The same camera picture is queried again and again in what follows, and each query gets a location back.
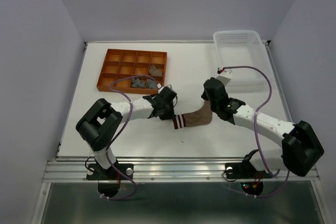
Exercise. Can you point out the aluminium rail frame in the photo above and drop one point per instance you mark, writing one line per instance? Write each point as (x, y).
(179, 181)

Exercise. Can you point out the grey sock pair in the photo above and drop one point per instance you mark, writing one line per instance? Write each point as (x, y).
(138, 83)

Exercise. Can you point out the dark grey sock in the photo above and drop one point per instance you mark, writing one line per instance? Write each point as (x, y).
(151, 84)

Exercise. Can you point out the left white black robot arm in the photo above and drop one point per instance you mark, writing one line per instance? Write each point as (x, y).
(99, 125)

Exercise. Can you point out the brown sock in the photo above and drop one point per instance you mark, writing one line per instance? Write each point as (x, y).
(154, 71)
(202, 116)

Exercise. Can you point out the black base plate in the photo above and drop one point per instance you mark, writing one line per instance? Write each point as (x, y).
(126, 170)
(244, 171)

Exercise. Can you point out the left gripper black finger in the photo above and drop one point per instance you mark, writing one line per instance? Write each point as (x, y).
(171, 114)
(164, 115)

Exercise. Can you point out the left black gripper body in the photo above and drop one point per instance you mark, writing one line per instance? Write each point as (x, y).
(165, 107)

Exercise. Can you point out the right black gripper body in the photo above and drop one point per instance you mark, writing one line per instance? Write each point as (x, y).
(204, 95)

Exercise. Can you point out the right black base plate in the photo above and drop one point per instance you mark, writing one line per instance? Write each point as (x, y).
(244, 171)

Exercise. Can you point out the orange compartment tray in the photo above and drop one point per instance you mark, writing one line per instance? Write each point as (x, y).
(121, 65)

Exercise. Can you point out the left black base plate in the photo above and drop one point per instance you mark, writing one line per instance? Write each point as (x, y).
(126, 170)

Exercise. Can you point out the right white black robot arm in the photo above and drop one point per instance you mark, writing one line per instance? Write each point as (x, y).
(299, 148)

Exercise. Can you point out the white plastic basket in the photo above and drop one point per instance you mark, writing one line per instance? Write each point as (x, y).
(243, 48)

